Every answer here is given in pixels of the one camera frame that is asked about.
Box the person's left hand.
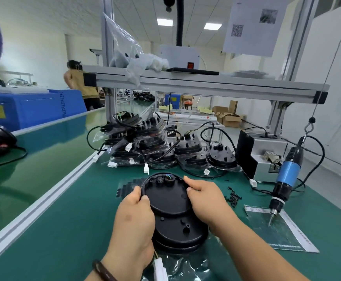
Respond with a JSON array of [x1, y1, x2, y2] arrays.
[[107, 186, 156, 271]]

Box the person's right hand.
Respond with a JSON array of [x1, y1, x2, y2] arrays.
[[183, 176, 242, 236]]

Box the black round gauge back cover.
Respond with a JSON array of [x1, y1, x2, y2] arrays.
[[141, 172, 193, 219]]

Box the person's right forearm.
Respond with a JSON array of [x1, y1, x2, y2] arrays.
[[214, 221, 310, 281]]

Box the person's left forearm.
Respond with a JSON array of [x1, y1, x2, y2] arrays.
[[84, 257, 152, 281]]

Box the clear bag with black print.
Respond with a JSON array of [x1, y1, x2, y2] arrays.
[[116, 178, 148, 199]]

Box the black round gauge housing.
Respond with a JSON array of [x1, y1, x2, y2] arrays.
[[151, 206, 209, 255]]

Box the pile of black screws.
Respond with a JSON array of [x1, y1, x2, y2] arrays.
[[224, 186, 244, 209]]

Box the pile of bagged black gauges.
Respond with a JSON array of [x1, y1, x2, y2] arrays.
[[86, 110, 243, 179]]

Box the clear plastic bag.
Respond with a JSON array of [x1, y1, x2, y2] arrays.
[[142, 252, 221, 281]]

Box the grey screw feeder machine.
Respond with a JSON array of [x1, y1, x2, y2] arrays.
[[236, 130, 290, 183]]

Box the white background table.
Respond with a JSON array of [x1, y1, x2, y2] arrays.
[[158, 109, 225, 127]]

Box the open cardboard box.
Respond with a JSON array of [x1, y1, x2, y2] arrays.
[[212, 100, 248, 128]]

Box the blue crate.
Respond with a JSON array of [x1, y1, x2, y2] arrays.
[[164, 93, 182, 110]]

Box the blue and black electric screwdriver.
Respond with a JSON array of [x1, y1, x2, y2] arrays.
[[268, 137, 304, 227]]

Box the printed flat plastic bag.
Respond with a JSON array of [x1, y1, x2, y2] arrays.
[[244, 204, 320, 254]]

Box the green conveyor belt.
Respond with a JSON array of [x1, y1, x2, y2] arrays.
[[0, 107, 114, 246]]

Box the flat black tablet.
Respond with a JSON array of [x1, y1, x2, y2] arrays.
[[166, 67, 220, 76]]

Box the metal hanging hook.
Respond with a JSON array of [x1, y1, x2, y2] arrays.
[[304, 117, 317, 135]]

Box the crumpled clear plastic bags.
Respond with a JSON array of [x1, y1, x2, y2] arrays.
[[102, 12, 170, 87]]

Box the blue machine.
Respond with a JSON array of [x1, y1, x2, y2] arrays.
[[0, 84, 88, 132]]

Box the hanging white paper sheet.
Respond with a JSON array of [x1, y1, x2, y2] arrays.
[[222, 0, 290, 58]]

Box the small white plug with cable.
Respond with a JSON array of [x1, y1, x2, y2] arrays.
[[249, 179, 276, 196]]

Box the white wire connector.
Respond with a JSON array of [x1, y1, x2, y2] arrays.
[[152, 257, 168, 281]]

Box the dark beaded bracelet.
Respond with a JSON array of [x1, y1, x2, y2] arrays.
[[92, 260, 119, 281]]

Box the aluminium frame shelf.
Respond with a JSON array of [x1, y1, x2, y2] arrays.
[[82, 0, 331, 145]]

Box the black screwdriver cable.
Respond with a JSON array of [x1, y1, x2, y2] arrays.
[[292, 136, 326, 194]]

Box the black gauge cable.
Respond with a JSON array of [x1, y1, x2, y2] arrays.
[[0, 146, 28, 169]]

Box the black ribbed hose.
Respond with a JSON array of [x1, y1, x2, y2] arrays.
[[163, 0, 186, 47]]

